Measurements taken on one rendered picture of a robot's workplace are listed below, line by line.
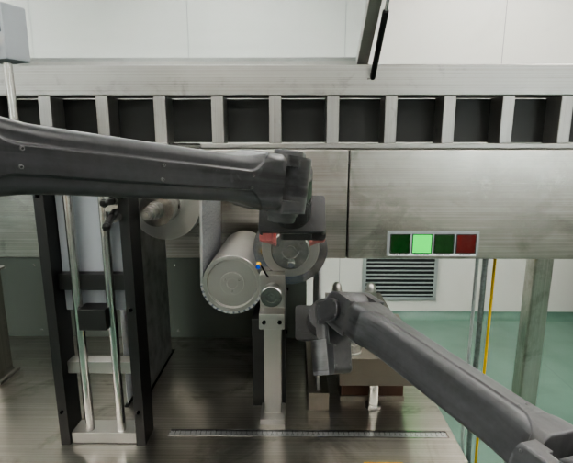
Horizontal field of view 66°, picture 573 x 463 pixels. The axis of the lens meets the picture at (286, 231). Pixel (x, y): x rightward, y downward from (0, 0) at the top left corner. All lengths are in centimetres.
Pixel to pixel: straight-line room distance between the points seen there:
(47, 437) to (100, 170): 76
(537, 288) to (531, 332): 15
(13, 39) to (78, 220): 37
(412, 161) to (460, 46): 262
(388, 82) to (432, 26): 255
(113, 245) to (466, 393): 61
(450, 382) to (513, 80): 93
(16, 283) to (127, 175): 114
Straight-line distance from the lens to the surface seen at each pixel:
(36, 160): 33
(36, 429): 108
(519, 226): 136
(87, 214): 85
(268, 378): 94
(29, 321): 150
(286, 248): 86
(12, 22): 104
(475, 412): 54
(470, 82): 128
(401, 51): 367
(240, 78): 121
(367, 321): 65
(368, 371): 95
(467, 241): 130
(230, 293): 92
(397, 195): 123
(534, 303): 163
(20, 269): 146
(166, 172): 38
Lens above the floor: 146
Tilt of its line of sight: 11 degrees down
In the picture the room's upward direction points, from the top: straight up
